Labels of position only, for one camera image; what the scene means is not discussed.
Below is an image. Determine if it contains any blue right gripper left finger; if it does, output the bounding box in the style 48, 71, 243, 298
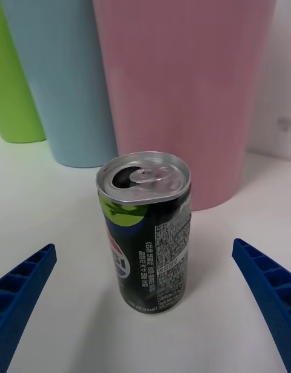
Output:
0, 243, 58, 373

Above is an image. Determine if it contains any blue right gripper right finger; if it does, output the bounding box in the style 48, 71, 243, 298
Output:
232, 238, 291, 373

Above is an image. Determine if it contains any green plastic bin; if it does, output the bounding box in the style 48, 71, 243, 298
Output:
0, 0, 48, 144

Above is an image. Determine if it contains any pink plastic bin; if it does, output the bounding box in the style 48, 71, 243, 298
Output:
89, 0, 279, 212

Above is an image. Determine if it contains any pale blue plastic bin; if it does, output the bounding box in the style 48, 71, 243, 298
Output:
0, 0, 119, 169

